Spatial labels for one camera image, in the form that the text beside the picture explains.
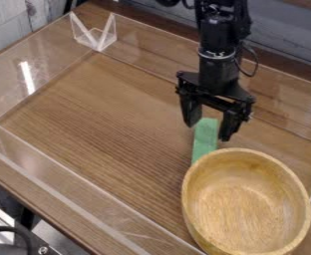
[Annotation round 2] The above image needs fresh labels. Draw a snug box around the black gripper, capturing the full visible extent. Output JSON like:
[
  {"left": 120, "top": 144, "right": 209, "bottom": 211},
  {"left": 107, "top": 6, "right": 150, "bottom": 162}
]
[{"left": 175, "top": 57, "right": 256, "bottom": 141}]

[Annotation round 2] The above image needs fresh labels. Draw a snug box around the green rectangular block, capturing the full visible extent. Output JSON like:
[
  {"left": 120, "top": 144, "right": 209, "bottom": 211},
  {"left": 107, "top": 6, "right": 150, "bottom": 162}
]
[{"left": 191, "top": 118, "right": 218, "bottom": 162}]

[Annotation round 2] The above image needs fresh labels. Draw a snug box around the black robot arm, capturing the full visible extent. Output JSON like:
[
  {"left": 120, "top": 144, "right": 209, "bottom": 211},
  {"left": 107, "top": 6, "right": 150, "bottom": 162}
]
[{"left": 157, "top": 0, "right": 257, "bottom": 141}]

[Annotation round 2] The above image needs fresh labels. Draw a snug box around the light wooden bowl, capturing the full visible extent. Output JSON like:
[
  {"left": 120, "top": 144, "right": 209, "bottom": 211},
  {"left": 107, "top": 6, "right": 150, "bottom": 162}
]
[{"left": 181, "top": 147, "right": 311, "bottom": 255}]

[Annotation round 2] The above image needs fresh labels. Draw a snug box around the grey bench in background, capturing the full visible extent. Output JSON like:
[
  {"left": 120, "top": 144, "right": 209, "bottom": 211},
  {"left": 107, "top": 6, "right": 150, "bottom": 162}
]
[{"left": 131, "top": 0, "right": 311, "bottom": 66}]

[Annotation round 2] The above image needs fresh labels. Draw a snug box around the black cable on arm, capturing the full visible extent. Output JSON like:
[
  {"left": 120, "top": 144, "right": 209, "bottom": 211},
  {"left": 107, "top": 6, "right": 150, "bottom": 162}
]
[{"left": 234, "top": 41, "right": 261, "bottom": 79}]

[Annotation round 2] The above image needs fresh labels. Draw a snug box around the black cable lower left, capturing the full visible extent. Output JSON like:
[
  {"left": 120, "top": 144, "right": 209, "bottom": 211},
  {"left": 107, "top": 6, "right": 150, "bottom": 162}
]
[{"left": 0, "top": 225, "right": 35, "bottom": 255}]

